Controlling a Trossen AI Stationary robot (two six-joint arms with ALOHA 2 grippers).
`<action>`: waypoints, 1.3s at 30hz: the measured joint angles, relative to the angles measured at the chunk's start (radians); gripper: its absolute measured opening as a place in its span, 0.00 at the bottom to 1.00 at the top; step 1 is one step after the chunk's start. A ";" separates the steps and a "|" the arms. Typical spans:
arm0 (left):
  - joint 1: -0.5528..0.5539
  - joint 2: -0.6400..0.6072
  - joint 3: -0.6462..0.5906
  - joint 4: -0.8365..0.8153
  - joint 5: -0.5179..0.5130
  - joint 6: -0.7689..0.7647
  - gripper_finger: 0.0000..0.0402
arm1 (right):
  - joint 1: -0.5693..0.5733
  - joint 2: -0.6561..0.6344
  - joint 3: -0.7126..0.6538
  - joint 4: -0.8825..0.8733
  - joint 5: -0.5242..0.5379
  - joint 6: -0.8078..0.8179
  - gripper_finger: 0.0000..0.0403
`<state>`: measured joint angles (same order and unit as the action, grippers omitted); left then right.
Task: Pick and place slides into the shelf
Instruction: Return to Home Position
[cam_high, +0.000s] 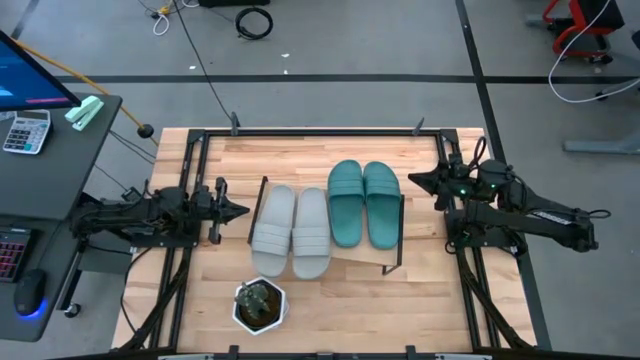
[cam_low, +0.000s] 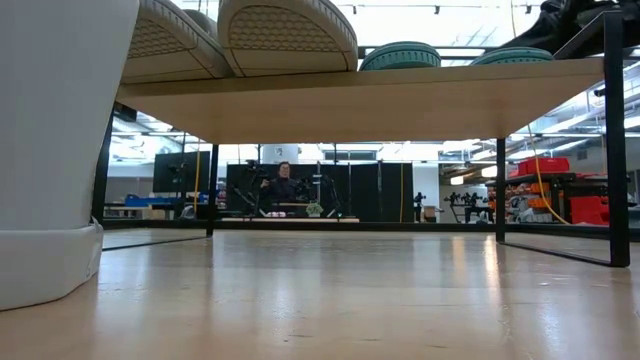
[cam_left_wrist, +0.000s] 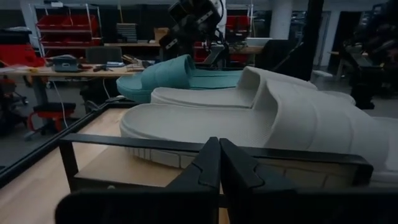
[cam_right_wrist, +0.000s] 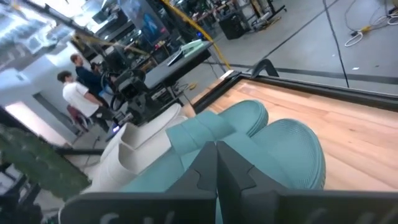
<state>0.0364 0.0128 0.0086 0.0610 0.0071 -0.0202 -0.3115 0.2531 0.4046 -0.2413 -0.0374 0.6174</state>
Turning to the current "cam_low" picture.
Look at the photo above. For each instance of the green rubber slide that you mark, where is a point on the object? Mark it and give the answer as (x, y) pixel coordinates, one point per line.
(512, 56)
(400, 57)

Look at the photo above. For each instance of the grey rubber slide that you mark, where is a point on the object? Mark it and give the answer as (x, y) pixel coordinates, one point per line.
(170, 55)
(287, 35)

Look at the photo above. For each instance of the black background robot arm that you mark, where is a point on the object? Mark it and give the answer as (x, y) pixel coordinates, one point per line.
(332, 200)

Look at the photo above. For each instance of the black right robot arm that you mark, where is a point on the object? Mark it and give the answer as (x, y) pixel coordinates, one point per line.
(631, 7)

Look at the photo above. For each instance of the black ceiling fixture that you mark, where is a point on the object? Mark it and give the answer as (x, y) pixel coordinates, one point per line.
(600, 91)

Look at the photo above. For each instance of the red storage bins rack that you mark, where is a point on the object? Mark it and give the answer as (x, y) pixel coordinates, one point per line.
(545, 165)

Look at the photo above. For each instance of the black partition panels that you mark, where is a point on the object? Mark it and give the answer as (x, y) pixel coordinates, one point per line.
(370, 190)

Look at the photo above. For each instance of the small potted plant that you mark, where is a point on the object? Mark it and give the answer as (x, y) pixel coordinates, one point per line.
(314, 210)

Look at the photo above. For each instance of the white pillar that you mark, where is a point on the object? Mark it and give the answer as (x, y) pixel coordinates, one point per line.
(280, 154)

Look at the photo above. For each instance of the person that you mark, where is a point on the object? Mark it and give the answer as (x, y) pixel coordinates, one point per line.
(282, 190)

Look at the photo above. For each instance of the blue box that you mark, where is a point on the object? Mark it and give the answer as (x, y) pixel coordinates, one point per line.
(137, 200)

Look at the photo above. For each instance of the white hexagonal plant pot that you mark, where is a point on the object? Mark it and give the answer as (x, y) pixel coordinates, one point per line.
(50, 150)

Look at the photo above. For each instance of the wooden shelf with black frame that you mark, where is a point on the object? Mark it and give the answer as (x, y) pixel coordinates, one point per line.
(350, 110)

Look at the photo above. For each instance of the black aluminium table frame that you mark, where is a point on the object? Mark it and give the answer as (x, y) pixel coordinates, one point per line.
(350, 226)

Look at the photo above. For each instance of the black wall screen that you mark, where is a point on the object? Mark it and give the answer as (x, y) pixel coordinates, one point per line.
(175, 172)

